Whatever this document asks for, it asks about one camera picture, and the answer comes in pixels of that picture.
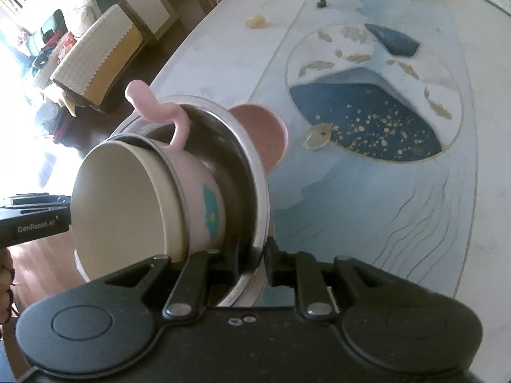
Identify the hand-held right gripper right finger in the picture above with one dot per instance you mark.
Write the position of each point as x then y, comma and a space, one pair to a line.
275, 265

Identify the yellow peel scrap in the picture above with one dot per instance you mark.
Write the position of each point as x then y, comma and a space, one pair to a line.
317, 139
255, 21

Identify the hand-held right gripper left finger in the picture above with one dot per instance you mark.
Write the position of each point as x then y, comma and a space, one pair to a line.
223, 265

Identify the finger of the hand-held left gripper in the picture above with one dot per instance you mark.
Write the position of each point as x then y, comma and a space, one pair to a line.
36, 201

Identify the cream bowl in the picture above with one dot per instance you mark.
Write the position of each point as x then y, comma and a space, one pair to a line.
115, 207

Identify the stainless steel bowl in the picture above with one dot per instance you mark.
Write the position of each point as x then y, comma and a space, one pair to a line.
239, 159

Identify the pink bear-shaped plate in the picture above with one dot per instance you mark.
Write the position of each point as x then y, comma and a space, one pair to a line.
263, 135

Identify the sofa with white yellow cover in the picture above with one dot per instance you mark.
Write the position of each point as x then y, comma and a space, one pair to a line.
96, 48

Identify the person's left hand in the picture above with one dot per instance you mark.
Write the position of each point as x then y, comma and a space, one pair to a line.
6, 287

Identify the small dark scrap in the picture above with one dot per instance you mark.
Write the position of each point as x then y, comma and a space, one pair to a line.
321, 3

